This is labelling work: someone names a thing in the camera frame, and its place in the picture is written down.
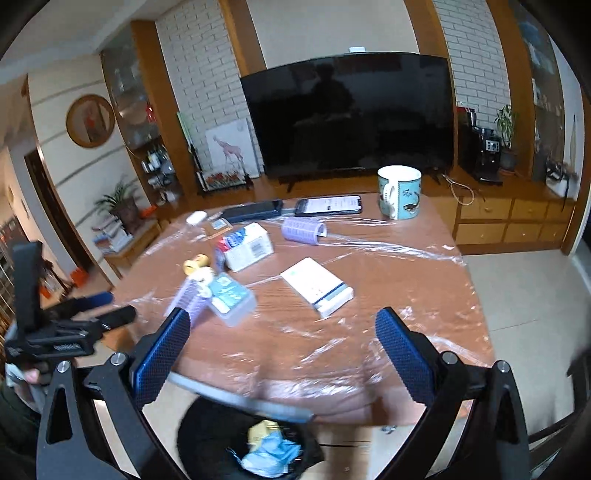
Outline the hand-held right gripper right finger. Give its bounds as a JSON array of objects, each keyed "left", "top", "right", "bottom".
[{"left": 375, "top": 307, "right": 532, "bottom": 480}]

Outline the low wooden bench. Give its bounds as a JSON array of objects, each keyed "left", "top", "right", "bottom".
[{"left": 104, "top": 219, "right": 162, "bottom": 278}]

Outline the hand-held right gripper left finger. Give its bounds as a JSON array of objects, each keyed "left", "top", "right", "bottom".
[{"left": 36, "top": 305, "right": 192, "bottom": 480}]

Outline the smartphone with lit screen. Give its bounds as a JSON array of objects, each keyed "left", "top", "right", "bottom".
[{"left": 294, "top": 195, "right": 363, "bottom": 217}]

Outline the giraffe picture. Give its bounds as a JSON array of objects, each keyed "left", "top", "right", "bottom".
[{"left": 205, "top": 119, "right": 259, "bottom": 178}]

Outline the white cable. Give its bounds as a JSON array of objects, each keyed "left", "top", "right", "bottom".
[{"left": 443, "top": 173, "right": 483, "bottom": 206}]

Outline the white box with blue stripe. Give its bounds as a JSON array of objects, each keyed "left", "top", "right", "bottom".
[{"left": 280, "top": 257, "right": 355, "bottom": 319}]

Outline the tall wooden shelf cabinet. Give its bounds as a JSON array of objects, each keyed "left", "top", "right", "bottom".
[{"left": 512, "top": 0, "right": 580, "bottom": 185}]

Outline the round wall plaque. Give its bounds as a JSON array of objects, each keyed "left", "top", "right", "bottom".
[{"left": 66, "top": 93, "right": 116, "bottom": 148}]

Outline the black flat television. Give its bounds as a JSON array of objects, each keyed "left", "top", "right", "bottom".
[{"left": 240, "top": 53, "right": 455, "bottom": 192}]

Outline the framed red flower picture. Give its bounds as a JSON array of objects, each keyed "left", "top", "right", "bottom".
[{"left": 196, "top": 168, "right": 252, "bottom": 192}]

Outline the potted plant in dark pot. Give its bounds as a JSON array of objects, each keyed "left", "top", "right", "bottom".
[{"left": 95, "top": 178, "right": 141, "bottom": 232}]

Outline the crumpled yellow wrapper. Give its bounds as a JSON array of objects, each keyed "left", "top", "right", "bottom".
[{"left": 248, "top": 419, "right": 280, "bottom": 446}]

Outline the patterned teal mug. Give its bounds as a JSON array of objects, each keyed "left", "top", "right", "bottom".
[{"left": 377, "top": 165, "right": 423, "bottom": 221}]

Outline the dark ornament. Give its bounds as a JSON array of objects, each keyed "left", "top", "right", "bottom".
[{"left": 545, "top": 159, "right": 580, "bottom": 199}]

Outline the small leafy potted plant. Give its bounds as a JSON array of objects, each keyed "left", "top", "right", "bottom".
[{"left": 494, "top": 104, "right": 520, "bottom": 171}]

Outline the stack of books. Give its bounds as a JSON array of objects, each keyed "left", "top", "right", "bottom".
[{"left": 92, "top": 222, "right": 134, "bottom": 254}]

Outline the black coffee machine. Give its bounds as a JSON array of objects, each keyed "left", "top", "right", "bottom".
[{"left": 462, "top": 124, "right": 504, "bottom": 185}]

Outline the clear plastic box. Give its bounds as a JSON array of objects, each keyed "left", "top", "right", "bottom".
[{"left": 210, "top": 272, "right": 257, "bottom": 328}]

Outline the wooden television cabinet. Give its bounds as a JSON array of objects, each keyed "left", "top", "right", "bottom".
[{"left": 154, "top": 168, "right": 578, "bottom": 257}]

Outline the crumpled blue wrapper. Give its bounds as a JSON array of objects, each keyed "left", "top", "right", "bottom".
[{"left": 240, "top": 436, "right": 303, "bottom": 476}]

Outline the grey chair backrest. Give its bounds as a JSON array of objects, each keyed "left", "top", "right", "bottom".
[{"left": 166, "top": 371, "right": 317, "bottom": 423}]

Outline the wooden glass display cabinet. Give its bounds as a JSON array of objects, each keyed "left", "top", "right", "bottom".
[{"left": 99, "top": 21, "right": 199, "bottom": 208}]

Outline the black trash bin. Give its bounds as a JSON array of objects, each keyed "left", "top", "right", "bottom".
[{"left": 177, "top": 397, "right": 326, "bottom": 480}]

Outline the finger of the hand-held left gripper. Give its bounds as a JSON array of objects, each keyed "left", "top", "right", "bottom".
[
  {"left": 95, "top": 305, "right": 138, "bottom": 332},
  {"left": 44, "top": 290, "right": 115, "bottom": 320}
]

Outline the small yellow bottle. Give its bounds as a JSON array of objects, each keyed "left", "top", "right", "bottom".
[{"left": 183, "top": 253, "right": 217, "bottom": 296}]

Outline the clear plastic sheet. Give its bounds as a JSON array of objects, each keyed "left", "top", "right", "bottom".
[{"left": 115, "top": 203, "right": 492, "bottom": 411}]

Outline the blue white medicine box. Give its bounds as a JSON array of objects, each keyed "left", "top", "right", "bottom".
[{"left": 215, "top": 222, "right": 274, "bottom": 272}]

